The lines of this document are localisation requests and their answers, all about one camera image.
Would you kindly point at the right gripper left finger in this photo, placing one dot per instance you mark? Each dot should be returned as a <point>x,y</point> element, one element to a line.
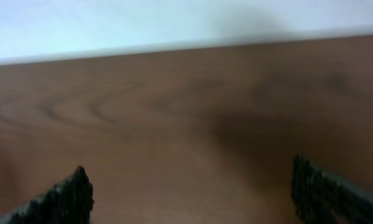
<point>67,202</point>

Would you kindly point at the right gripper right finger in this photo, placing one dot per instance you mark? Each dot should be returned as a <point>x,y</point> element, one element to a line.
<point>319,195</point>

